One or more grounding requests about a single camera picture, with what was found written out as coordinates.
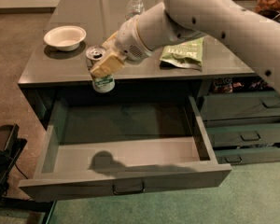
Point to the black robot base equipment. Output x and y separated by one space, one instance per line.
11 147

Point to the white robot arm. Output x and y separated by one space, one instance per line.
254 39

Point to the black cup on counter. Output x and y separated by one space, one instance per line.
271 14

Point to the green 7up soda can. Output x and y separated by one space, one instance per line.
100 84

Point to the grey right middle drawer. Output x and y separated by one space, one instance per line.
244 135

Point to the grey right upper drawer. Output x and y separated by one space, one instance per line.
242 105

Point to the grey counter cabinet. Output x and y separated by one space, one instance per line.
51 74

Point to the green chip bag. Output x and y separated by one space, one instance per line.
187 55

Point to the clear plastic water bottle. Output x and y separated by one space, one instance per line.
133 8

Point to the snack packages in shelf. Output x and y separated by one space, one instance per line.
239 84

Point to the open grey top drawer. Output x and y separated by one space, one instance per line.
119 147

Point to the white paper bowl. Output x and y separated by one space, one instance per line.
65 38

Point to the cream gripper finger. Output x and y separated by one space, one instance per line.
111 62
110 41

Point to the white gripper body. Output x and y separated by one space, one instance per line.
128 40

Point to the grey right lower drawer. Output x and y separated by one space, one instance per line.
248 155

